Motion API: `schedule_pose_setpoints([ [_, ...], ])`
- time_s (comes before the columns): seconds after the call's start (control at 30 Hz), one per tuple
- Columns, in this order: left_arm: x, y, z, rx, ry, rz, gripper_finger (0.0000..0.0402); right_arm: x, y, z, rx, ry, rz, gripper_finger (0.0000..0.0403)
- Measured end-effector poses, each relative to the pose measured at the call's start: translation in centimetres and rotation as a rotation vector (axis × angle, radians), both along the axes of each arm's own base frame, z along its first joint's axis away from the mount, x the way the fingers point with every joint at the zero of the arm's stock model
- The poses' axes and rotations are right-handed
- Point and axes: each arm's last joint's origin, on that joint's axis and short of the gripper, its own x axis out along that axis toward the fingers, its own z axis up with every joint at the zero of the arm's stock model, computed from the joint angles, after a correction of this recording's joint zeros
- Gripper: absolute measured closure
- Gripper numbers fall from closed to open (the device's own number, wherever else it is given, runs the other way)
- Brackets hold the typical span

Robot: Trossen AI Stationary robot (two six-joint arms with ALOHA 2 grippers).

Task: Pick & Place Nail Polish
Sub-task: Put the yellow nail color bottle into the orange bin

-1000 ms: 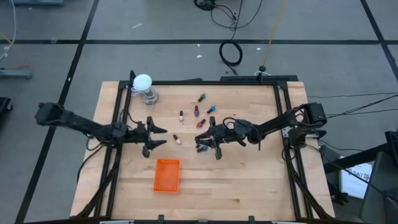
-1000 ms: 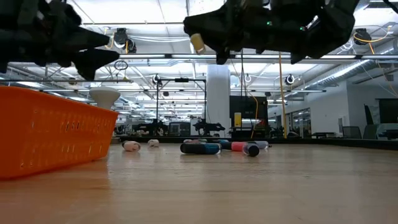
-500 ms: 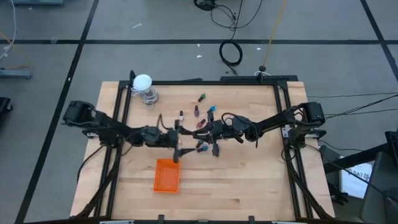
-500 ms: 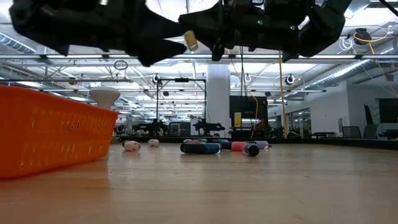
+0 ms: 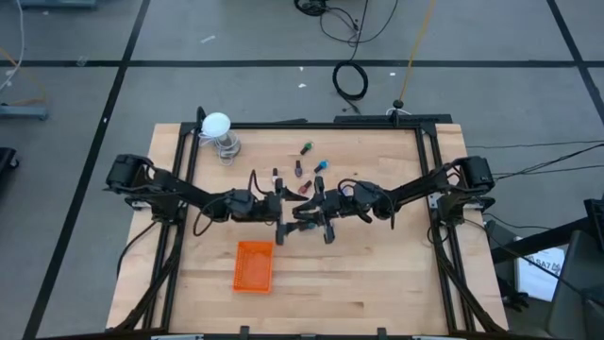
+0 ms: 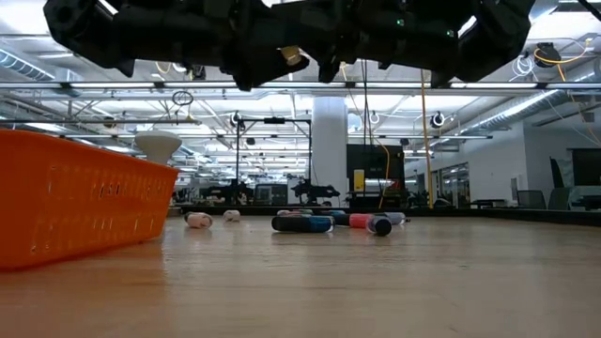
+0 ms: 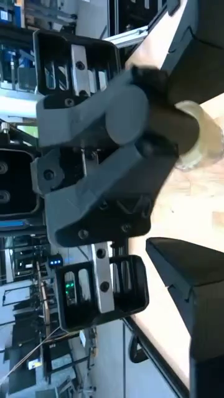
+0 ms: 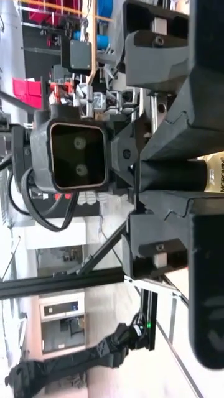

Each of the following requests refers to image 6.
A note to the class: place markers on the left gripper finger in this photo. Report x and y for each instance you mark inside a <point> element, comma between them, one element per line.
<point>267,70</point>

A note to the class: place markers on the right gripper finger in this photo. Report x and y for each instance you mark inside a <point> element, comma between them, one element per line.
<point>330,70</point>

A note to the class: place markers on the green nail polish bottle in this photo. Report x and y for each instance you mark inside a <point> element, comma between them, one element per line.
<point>306,211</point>

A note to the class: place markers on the teal blue nail polish bottle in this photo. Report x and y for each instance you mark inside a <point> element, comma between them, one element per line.
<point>335,213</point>

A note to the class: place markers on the purple nail polish bottle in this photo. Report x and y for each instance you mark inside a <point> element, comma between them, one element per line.
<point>287,212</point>

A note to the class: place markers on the pale pink nail polish bottle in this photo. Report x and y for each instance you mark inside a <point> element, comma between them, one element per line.
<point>199,220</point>

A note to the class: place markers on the black background robot arm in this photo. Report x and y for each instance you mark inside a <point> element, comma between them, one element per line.
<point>312,190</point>
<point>230,192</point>

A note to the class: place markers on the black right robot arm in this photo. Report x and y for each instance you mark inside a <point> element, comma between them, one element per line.
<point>493,33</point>

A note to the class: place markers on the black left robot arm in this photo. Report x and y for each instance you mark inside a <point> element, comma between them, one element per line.
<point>94,28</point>

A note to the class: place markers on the white round column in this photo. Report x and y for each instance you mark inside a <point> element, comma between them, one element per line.
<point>329,141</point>

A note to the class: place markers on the long ceiling light strip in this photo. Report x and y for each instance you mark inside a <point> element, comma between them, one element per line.
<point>117,85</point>
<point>197,136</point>

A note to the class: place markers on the black cabinet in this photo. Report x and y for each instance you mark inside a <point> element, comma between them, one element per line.
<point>375,159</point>

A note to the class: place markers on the yellow sign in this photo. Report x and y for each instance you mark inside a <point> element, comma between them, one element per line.
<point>359,179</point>

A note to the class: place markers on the white mushroom-shaped lamp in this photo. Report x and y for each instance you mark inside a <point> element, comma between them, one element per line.
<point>158,143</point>

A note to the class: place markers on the grey ceiling beam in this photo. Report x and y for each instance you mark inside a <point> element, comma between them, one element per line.
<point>70,121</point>

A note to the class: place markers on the orange plastic basket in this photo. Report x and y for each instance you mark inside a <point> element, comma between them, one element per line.
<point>70,197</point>

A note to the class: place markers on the grey mesh chair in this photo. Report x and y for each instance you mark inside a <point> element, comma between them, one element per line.
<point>530,199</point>
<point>559,199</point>

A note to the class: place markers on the black monitor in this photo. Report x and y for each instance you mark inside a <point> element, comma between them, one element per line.
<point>587,166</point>

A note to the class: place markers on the black rig frame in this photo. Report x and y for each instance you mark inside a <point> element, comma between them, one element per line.
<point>273,120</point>

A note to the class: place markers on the silver ceiling duct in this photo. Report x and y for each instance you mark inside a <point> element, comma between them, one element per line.
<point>516,109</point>
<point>19,63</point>

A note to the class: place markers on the black metal table frame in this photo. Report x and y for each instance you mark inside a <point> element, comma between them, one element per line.
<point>469,213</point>

